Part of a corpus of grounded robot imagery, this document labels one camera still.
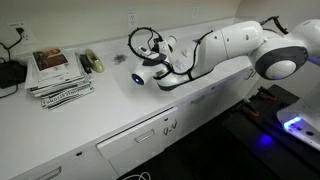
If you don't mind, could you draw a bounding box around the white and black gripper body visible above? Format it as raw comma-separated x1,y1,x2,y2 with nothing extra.
139,39,173,66

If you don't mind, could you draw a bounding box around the white paper cup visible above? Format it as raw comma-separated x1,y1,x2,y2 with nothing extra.
166,35,177,50

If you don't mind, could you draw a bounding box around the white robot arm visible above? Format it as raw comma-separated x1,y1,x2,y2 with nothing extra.
132,19,320,91

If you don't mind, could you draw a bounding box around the white robot base with blue light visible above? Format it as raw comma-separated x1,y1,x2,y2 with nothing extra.
276,99,320,151

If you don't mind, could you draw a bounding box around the black device on counter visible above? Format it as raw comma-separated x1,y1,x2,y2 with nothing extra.
0,61,27,89

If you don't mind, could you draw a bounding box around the small white packet right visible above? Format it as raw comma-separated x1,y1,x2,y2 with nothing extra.
181,48,191,58

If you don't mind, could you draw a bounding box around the pile of metal paper clips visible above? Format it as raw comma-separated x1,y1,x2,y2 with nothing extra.
113,54,127,65

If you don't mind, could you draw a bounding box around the black stapler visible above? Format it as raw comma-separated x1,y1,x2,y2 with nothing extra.
80,54,92,74

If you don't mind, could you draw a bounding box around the white pull-out drawer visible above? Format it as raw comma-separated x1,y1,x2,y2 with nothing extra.
97,107,178,176

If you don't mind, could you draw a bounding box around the stack of magazines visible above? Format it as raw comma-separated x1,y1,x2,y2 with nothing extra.
25,51,94,110

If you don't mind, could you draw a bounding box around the top magazine with portrait cover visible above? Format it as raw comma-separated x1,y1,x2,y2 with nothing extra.
32,48,68,81

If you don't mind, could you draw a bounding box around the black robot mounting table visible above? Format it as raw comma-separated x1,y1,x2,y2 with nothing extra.
225,85,320,180

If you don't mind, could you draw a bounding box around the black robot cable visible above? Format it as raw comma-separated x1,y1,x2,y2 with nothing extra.
127,26,214,81

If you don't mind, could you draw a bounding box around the white wall outlet middle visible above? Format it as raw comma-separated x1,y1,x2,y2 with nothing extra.
127,11,136,29

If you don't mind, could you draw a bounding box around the white wall outlet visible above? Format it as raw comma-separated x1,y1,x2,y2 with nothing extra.
9,22,35,45
191,6,200,19
127,11,136,29

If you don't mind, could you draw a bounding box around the white wall outlet right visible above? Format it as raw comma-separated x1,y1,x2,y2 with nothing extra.
191,6,200,19

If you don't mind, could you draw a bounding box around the white cabinet door with handle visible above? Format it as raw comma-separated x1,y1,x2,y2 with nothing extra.
215,68,260,113

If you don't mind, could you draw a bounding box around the white cable on floor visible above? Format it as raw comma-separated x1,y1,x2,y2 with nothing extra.
122,171,152,180

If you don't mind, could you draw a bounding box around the black power plug and cable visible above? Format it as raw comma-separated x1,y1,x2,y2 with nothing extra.
0,28,25,100

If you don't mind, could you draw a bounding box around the white wall outlet left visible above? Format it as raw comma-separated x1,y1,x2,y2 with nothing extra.
9,22,35,45

